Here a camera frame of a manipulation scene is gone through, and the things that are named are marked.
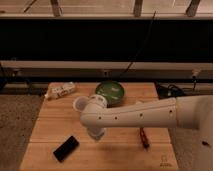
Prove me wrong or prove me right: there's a green bowl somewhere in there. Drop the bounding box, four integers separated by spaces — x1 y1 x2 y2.
95 80 125 105

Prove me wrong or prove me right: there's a black eraser block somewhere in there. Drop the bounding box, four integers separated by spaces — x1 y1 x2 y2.
53 136 79 162

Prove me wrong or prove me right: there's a black cable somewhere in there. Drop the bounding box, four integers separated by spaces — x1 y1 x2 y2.
117 10 158 80

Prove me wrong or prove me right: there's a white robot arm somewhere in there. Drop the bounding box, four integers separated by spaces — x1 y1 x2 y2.
80 95 213 143

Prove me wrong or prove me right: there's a white crumpled wrapper package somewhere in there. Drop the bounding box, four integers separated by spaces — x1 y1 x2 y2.
45 82 76 100

